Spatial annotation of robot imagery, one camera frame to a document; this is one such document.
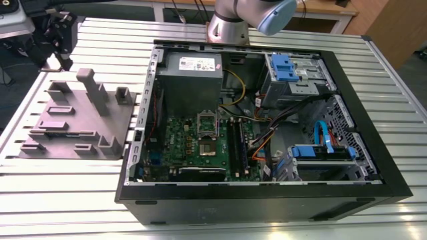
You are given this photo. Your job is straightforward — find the grey power supply unit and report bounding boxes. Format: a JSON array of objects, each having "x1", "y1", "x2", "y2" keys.
[{"x1": 156, "y1": 51, "x2": 224, "y2": 121}]

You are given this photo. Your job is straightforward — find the wooden desk white frame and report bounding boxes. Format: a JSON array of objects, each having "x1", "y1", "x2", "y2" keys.
[{"x1": 292, "y1": 0, "x2": 360, "y2": 35}]

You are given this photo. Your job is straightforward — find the brown wooden cabinet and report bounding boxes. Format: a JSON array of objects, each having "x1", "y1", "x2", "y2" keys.
[{"x1": 346, "y1": 0, "x2": 427, "y2": 72}]

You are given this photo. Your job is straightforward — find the grey parts rack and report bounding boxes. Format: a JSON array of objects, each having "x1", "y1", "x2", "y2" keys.
[{"x1": 17, "y1": 67, "x2": 143, "y2": 161}]

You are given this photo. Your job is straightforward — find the metal disk bay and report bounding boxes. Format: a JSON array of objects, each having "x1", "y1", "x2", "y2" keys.
[{"x1": 275, "y1": 144, "x2": 382, "y2": 182}]

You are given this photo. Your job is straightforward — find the black RAM slot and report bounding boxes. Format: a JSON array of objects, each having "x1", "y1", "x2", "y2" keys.
[
  {"x1": 227, "y1": 118, "x2": 238, "y2": 176},
  {"x1": 238, "y1": 119, "x2": 248, "y2": 176},
  {"x1": 232, "y1": 118, "x2": 243, "y2": 176}
]

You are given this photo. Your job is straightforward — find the black cable bundle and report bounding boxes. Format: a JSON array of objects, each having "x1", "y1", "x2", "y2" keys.
[{"x1": 250, "y1": 94, "x2": 338, "y2": 148}]

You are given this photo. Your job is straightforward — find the blue drive carrier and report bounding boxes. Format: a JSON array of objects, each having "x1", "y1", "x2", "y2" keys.
[{"x1": 271, "y1": 53, "x2": 300, "y2": 83}]

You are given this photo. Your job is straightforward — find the hard disk in blue carrier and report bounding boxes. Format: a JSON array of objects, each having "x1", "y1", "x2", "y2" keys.
[{"x1": 288, "y1": 145, "x2": 358, "y2": 161}]

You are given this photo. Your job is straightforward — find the orange wires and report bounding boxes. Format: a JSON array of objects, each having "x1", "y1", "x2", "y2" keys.
[{"x1": 251, "y1": 147, "x2": 268, "y2": 163}]

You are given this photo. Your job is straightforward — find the black cable silver plug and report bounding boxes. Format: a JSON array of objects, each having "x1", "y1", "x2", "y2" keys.
[{"x1": 171, "y1": 0, "x2": 187, "y2": 25}]

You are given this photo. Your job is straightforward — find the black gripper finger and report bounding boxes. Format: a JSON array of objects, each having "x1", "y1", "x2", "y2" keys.
[
  {"x1": 39, "y1": 24, "x2": 56, "y2": 68},
  {"x1": 52, "y1": 11, "x2": 79, "y2": 71}
]

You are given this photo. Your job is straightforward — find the green motherboard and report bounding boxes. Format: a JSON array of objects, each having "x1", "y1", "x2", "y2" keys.
[{"x1": 139, "y1": 109, "x2": 264, "y2": 182}]

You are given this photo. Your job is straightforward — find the grey metal drive cage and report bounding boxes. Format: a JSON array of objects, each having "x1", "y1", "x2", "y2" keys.
[{"x1": 259, "y1": 52, "x2": 338, "y2": 108}]

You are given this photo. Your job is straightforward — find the silver camera with label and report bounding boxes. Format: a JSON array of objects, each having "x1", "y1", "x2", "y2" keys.
[{"x1": 0, "y1": 0, "x2": 37, "y2": 39}]

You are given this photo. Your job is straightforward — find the metal socket cover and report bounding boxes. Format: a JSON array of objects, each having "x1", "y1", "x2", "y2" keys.
[{"x1": 196, "y1": 109, "x2": 220, "y2": 140}]

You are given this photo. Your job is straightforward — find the black graphics card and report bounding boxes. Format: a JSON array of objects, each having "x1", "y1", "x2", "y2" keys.
[{"x1": 168, "y1": 165, "x2": 227, "y2": 183}]

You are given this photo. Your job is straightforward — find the yellow wire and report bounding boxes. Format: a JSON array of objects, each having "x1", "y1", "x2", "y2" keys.
[{"x1": 219, "y1": 69, "x2": 247, "y2": 107}]

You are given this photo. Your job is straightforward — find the blue wire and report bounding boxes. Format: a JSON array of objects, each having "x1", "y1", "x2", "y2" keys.
[{"x1": 314, "y1": 119, "x2": 335, "y2": 154}]

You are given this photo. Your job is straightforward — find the black PC case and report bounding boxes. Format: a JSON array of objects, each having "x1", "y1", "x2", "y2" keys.
[{"x1": 114, "y1": 38, "x2": 415, "y2": 226}]

